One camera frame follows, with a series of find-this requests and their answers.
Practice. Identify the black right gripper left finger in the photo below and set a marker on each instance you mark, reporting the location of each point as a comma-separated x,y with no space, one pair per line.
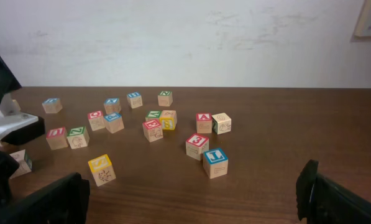
63,201

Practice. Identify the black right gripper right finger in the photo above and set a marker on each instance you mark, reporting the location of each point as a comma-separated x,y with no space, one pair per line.
322,201

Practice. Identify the yellow S block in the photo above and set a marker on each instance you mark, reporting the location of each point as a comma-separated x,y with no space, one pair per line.
102,170

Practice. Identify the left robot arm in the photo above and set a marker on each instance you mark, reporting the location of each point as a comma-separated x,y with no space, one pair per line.
25,127

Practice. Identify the plain wooden block centre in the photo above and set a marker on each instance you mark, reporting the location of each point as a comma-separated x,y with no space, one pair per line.
25,163

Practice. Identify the plain wooden block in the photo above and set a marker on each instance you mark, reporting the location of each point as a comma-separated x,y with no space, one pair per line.
25,163
222,123

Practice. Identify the red U block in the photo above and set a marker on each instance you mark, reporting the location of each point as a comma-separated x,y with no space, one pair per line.
56,138

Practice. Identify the green Z block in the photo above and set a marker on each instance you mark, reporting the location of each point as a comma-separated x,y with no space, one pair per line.
78,137

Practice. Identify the red Q block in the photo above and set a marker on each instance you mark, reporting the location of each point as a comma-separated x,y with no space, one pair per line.
96,120

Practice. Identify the blue P block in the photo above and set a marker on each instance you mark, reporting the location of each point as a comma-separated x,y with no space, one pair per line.
113,122

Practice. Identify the blue D block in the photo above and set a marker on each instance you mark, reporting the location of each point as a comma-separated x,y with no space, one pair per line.
52,105

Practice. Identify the blue X block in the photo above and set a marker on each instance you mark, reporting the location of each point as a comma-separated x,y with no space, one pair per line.
112,105

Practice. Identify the yellow block top left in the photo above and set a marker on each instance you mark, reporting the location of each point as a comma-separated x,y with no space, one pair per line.
18,108

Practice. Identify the red E block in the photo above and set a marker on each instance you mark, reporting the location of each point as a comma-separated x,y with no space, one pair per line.
152,130

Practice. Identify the blue I block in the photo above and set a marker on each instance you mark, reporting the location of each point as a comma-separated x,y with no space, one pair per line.
215,163

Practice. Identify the green V block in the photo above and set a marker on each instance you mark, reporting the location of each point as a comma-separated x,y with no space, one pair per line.
153,114

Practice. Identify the blue H block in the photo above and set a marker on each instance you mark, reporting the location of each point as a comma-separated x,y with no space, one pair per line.
134,100

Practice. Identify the plain wooden block right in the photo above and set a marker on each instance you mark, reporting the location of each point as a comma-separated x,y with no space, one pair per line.
222,123

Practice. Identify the yellow edged 8 block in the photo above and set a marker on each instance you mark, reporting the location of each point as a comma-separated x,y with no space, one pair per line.
168,119

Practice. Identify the red 3 block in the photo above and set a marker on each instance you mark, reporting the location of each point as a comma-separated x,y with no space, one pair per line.
196,145

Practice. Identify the red A block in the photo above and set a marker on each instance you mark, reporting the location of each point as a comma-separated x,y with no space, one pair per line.
204,123

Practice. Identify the green N block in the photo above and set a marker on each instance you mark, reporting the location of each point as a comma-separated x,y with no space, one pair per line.
165,98

